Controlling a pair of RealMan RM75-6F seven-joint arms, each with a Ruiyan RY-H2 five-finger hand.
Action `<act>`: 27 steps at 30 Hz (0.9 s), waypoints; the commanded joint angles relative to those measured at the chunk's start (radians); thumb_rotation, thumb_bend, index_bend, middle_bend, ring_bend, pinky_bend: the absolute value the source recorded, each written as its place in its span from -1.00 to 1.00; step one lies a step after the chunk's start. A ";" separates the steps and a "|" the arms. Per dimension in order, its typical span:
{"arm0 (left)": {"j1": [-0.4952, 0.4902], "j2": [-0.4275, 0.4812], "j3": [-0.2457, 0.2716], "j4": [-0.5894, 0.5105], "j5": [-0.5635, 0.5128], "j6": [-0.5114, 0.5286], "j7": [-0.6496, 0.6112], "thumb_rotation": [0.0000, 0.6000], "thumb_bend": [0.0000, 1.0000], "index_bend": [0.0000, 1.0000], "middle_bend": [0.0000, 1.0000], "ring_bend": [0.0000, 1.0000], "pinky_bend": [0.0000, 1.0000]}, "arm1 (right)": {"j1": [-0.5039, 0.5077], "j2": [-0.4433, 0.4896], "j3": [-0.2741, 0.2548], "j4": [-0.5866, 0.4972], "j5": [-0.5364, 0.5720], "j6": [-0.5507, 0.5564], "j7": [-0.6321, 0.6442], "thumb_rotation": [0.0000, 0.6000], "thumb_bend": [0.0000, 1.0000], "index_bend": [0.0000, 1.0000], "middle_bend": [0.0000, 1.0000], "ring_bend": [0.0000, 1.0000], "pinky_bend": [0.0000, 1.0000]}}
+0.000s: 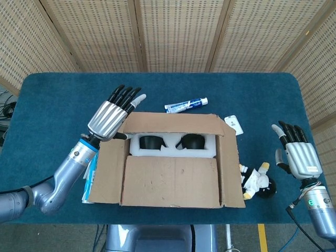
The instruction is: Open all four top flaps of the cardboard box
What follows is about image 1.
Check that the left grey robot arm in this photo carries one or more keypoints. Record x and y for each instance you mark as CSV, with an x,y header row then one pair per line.
x,y
65,173

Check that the black white plush toy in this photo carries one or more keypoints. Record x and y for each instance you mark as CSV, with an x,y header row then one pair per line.
x,y
256,181

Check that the red-brown cardboard box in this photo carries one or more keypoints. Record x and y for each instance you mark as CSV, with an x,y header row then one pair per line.
x,y
170,181

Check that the white foam insert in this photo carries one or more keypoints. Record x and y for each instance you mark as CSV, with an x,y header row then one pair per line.
x,y
170,153

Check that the woven bamboo folding screen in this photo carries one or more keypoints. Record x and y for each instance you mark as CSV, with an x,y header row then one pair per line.
x,y
178,34

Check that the white blue toothpaste tube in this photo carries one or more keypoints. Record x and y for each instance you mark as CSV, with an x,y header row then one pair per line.
x,y
183,105

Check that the yellow floor tape strip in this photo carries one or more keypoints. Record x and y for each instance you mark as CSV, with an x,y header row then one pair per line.
x,y
263,239

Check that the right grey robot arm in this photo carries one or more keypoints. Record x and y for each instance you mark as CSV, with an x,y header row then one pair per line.
x,y
321,210

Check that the blue plastic film roll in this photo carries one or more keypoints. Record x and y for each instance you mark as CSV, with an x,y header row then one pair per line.
x,y
89,178

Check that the blue carpet table cover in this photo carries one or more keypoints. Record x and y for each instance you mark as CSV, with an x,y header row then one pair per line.
x,y
52,105

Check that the black cup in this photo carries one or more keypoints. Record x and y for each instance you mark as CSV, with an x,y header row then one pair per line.
x,y
149,141
193,141

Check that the grey robot torso base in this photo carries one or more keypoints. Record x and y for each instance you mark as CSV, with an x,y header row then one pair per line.
x,y
162,239

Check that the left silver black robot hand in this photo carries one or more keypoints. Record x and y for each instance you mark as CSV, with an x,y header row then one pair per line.
x,y
107,119

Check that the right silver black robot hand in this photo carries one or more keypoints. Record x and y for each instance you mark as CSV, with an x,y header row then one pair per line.
x,y
303,160

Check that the white plastic card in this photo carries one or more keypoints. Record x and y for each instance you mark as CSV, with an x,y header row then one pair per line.
x,y
234,124

